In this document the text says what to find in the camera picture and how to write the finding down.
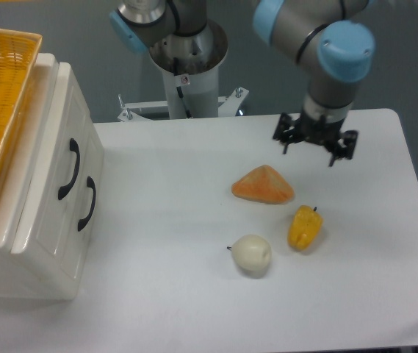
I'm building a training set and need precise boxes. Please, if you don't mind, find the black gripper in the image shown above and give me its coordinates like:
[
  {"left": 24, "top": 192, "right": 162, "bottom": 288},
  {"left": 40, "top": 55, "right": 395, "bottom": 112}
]
[{"left": 273, "top": 111, "right": 358, "bottom": 167}]

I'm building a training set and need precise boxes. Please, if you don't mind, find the white top drawer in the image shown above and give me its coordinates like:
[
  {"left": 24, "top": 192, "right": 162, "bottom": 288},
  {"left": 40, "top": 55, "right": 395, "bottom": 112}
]
[{"left": 11, "top": 63, "right": 93, "bottom": 296}]

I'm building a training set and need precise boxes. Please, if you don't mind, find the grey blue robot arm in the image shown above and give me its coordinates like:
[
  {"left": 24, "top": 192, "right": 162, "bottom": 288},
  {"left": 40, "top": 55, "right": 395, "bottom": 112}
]
[{"left": 109, "top": 1, "right": 375, "bottom": 161}]

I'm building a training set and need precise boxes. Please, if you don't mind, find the white drawer cabinet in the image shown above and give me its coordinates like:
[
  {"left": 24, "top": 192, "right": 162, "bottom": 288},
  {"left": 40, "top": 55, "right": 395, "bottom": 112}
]
[{"left": 0, "top": 54, "right": 104, "bottom": 299}]

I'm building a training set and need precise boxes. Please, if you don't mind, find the orange triangular bread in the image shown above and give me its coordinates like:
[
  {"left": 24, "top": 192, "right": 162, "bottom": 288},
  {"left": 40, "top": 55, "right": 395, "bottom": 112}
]
[{"left": 231, "top": 165, "right": 295, "bottom": 204}]

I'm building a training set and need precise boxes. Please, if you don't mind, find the yellow bell pepper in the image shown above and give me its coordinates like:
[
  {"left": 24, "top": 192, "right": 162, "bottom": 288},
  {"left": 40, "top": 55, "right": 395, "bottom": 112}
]
[{"left": 287, "top": 205, "right": 323, "bottom": 251}]

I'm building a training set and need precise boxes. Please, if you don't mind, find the white pear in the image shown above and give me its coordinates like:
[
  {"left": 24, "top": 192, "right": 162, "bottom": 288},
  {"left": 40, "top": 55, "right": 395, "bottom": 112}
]
[{"left": 226, "top": 234, "right": 272, "bottom": 278}]

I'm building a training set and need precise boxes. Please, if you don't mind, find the white metal bracket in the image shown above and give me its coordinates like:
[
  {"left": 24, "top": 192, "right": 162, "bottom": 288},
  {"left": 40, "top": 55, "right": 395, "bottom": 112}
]
[{"left": 217, "top": 87, "right": 249, "bottom": 117}]

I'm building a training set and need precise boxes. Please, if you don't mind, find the black lower drawer handle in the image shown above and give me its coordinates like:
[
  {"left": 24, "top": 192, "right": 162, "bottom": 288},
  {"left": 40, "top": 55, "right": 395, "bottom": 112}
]
[{"left": 77, "top": 176, "right": 97, "bottom": 232}]

